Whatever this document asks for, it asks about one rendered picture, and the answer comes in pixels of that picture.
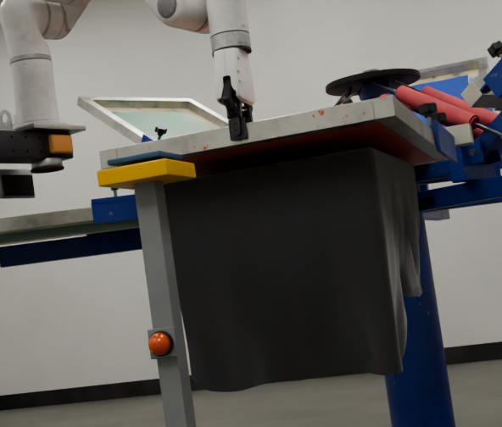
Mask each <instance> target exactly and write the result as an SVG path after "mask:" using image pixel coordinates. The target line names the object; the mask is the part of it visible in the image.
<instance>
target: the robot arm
mask: <svg viewBox="0 0 502 427"><path fill-rule="evenodd" d="M90 1H91V0H3V2H2V3H1V5H0V24H1V27H2V30H3V34H4V37H5V40H6V43H7V49H8V58H9V65H10V71H11V78H12V85H13V92H14V105H15V112H16V114H14V121H13V122H12V125H13V129H15V128H18V127H21V126H24V125H28V124H32V123H42V124H56V125H67V123H66V122H65V121H62V120H59V111H58V104H57V97H56V90H55V84H54V77H53V64H52V57H51V53H50V50H49V47H48V45H47V43H46V41H45V39H47V40H60V39H63V38H64V37H66V36H67V35H68V34H69V33H70V31H71V30H72V28H73V27H74V25H75V23H76V22H77V20H78V19H79V18H80V17H81V15H82V13H83V12H84V10H85V8H86V6H87V5H88V4H89V2H90ZM144 1H145V2H146V4H147V5H148V6H149V7H150V9H151V10H152V11H153V13H154V14H155V16H156V17H157V18H158V19H159V20H160V21H161V22H163V23H164V24H165V25H168V26H169V27H173V28H177V29H182V30H185V31H191V32H196V33H199V34H209V35H210V42H211V49H212V56H213V58H214V75H215V95H216V100H217V102H218V103H220V104H222V105H224V106H226V115H227V118H228V119H229V120H228V125H229V132H230V139H231V141H238V140H243V139H247V130H246V123H249V122H253V115H252V113H253V106H252V105H254V103H255V94H254V82H253V76H252V71H251V67H250V62H249V58H248V55H249V54H250V53H251V52H252V48H251V42H250V35H249V28H248V16H247V9H246V3H245V0H144ZM242 103H243V104H244V106H242ZM243 109H244V110H243Z"/></svg>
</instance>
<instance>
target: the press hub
mask: <svg viewBox="0 0 502 427"><path fill-rule="evenodd" d="M420 78H421V75H420V71H418V70H417V69H381V70H379V69H368V70H365V71H363V73H360V74H356V75H350V76H346V77H343V78H341V79H338V80H335V81H332V82H331V83H329V84H327V85H326V87H325V88H326V93H327V94H328V95H331V96H336V97H341V96H342V95H343V94H344V93H345V91H346V90H347V89H348V90H349V88H350V87H352V92H354V91H355V90H356V89H357V88H358V87H359V86H360V85H361V84H362V83H363V84H364V85H363V86H362V87H361V88H360V89H359V90H358V92H360V98H361V101H365V100H369V99H373V98H379V97H380V96H381V95H383V94H386V88H384V87H381V86H378V85H376V84H373V83H372V82H373V81H375V82H378V83H380V84H383V85H385V86H386V85H387V83H388V80H390V82H389V87H391V88H393V89H395V88H394V86H393V85H396V87H397V88H399V87H400V85H399V84H398V83H397V82H395V80H398V81H401V82H403V83H405V84H406V85H410V84H412V83H415V82H417V81H418V80H419V79H420ZM348 94H349V91H348V92H347V94H346V95H345V97H346V96H347V95H348ZM432 203H434V200H433V197H420V198H418V205H419V206H422V205H427V204H432ZM419 214H420V235H419V248H420V281H421V289H422V294H421V295H420V296H419V297H403V299H404V308H405V312H406V317H407V338H406V347H405V352H404V356H403V358H402V360H401V361H402V365H403V372H402V373H400V374H393V375H384V377H385V383H386V389H387V395H388V406H389V412H390V418H391V424H392V427H455V416H454V411H453V405H452V399H451V394H450V388H449V377H448V371H447V365H446V360H445V354H444V348H443V337H442V331H441V326H440V320H439V314H438V304H437V298H436V292H435V286H434V280H433V275H432V264H431V259H430V252H429V246H428V241H427V230H426V225H425V219H424V213H423V212H419Z"/></svg>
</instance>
